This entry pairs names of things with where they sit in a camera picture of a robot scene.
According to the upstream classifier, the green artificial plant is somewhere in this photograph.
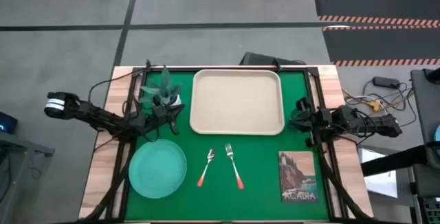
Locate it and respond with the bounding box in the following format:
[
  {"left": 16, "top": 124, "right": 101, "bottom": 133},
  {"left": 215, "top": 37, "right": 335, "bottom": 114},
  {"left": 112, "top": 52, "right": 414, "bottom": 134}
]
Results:
[{"left": 138, "top": 66, "right": 182, "bottom": 108}]

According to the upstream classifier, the yellow floor cable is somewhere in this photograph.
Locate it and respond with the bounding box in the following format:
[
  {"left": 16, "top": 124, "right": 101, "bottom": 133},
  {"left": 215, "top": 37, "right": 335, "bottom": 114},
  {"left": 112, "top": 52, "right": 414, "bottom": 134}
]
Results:
[{"left": 342, "top": 88, "right": 382, "bottom": 112}]

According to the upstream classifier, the black hazard-striped floor mat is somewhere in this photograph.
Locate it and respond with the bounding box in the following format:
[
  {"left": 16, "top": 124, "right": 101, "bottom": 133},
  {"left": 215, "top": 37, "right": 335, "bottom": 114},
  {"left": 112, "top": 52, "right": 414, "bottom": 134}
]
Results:
[
  {"left": 313, "top": 0, "right": 440, "bottom": 26},
  {"left": 322, "top": 25, "right": 440, "bottom": 67}
]

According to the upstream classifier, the teal round plate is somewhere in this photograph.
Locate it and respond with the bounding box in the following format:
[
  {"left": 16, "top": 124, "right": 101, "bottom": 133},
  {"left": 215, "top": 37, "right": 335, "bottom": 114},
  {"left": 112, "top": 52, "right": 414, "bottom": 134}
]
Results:
[{"left": 128, "top": 139, "right": 188, "bottom": 199}]

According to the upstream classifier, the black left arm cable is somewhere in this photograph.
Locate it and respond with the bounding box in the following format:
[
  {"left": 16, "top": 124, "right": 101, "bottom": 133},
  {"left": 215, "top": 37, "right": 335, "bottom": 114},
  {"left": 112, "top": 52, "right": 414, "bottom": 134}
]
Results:
[{"left": 87, "top": 68, "right": 153, "bottom": 105}]

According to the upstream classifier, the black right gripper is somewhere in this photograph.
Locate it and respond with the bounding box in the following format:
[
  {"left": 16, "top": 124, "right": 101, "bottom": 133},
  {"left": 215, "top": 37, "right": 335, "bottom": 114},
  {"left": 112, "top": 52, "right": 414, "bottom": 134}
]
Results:
[{"left": 289, "top": 96, "right": 331, "bottom": 132}]

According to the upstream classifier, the black keyboard table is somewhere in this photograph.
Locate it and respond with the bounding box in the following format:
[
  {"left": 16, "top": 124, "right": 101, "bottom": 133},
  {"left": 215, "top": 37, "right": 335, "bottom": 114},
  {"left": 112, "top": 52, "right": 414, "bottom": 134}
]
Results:
[{"left": 408, "top": 164, "right": 440, "bottom": 224}]

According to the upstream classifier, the beige plastic tray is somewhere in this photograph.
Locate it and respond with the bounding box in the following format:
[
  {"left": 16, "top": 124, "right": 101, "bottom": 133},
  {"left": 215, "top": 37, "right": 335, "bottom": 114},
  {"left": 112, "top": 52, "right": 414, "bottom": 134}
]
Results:
[{"left": 189, "top": 69, "right": 285, "bottom": 136}]

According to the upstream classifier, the black box on floor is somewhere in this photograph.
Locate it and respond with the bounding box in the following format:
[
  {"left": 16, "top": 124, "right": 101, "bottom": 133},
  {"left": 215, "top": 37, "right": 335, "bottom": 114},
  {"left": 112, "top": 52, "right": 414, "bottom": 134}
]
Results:
[{"left": 239, "top": 52, "right": 307, "bottom": 67}]

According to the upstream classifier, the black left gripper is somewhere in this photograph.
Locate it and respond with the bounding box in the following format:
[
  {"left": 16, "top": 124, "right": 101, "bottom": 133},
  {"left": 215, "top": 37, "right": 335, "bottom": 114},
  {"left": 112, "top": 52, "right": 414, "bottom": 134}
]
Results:
[{"left": 151, "top": 104, "right": 186, "bottom": 136}]

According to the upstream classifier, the black floor cable tangle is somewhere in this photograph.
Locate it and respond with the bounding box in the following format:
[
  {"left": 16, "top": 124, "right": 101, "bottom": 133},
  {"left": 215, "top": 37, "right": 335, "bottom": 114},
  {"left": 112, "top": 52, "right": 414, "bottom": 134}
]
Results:
[{"left": 343, "top": 79, "right": 419, "bottom": 128}]

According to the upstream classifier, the black device with blue light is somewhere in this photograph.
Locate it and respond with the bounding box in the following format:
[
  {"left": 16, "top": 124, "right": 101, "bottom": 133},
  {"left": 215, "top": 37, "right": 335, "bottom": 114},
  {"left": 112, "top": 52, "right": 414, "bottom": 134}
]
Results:
[{"left": 0, "top": 111, "right": 19, "bottom": 135}]

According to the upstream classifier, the white paper sheet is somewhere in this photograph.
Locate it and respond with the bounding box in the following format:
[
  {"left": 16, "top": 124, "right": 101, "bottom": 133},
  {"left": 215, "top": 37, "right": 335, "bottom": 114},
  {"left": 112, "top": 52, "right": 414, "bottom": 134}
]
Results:
[{"left": 357, "top": 147, "right": 399, "bottom": 199}]

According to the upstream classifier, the black corrugated cable conduit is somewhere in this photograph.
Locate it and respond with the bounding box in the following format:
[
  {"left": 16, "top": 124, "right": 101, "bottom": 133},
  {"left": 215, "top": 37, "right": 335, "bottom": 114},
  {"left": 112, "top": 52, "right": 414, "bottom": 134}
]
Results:
[
  {"left": 311, "top": 137, "right": 377, "bottom": 222},
  {"left": 82, "top": 141, "right": 138, "bottom": 222}
]

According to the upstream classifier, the black diagonal support bar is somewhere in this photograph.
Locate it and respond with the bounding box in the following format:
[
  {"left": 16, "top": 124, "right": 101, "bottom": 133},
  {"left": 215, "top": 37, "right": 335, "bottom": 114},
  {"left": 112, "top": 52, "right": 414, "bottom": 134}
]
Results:
[{"left": 360, "top": 144, "right": 440, "bottom": 177}]

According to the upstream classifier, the black power adapter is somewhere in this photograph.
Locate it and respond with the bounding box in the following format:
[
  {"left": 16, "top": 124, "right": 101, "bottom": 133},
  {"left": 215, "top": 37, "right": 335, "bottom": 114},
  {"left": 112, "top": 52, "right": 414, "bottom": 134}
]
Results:
[{"left": 373, "top": 76, "right": 402, "bottom": 89}]

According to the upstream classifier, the black keyboard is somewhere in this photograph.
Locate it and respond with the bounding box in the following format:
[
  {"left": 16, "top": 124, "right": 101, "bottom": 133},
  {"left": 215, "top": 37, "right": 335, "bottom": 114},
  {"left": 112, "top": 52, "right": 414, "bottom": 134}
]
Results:
[{"left": 421, "top": 196, "right": 440, "bottom": 224}]

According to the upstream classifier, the orange-handled metal fork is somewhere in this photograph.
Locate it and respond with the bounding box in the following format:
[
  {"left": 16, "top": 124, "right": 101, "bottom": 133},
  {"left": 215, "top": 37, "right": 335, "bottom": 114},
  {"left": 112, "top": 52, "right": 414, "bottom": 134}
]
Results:
[{"left": 225, "top": 143, "right": 245, "bottom": 190}]

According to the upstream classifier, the Acadia picture book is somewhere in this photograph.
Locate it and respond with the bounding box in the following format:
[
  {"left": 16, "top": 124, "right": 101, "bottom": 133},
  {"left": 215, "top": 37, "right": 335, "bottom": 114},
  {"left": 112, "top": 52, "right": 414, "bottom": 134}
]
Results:
[{"left": 278, "top": 150, "right": 320, "bottom": 203}]

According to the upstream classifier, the orange-handled metal spoon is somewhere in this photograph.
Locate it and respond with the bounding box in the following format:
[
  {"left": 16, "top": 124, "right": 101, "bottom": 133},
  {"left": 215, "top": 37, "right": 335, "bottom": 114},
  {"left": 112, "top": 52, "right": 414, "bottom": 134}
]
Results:
[{"left": 197, "top": 148, "right": 216, "bottom": 188}]

